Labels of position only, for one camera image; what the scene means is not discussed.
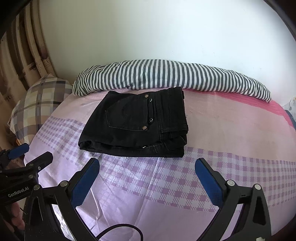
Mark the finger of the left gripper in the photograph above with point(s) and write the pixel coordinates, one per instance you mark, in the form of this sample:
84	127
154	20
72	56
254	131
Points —
12	154
39	163

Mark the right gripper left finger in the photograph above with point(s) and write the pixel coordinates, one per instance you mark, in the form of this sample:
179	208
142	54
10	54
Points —
41	220

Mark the beige patterned curtain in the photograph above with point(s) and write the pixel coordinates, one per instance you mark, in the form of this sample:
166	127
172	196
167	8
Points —
24	57

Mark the plaid beige pillow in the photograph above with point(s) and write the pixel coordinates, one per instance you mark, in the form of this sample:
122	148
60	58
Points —
32	110

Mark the grey white striped duvet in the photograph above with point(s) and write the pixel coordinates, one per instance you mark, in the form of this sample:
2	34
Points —
157	73

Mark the person's left hand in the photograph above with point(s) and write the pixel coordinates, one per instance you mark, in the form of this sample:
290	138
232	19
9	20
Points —
17	218

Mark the black denim pants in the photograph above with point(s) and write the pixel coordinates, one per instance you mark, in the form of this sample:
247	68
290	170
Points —
150	124

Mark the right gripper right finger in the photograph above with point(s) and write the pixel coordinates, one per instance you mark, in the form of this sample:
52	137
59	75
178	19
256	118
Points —
253	222

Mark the pink purple checked bedsheet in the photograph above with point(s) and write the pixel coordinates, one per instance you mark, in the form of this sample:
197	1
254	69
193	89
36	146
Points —
245	139

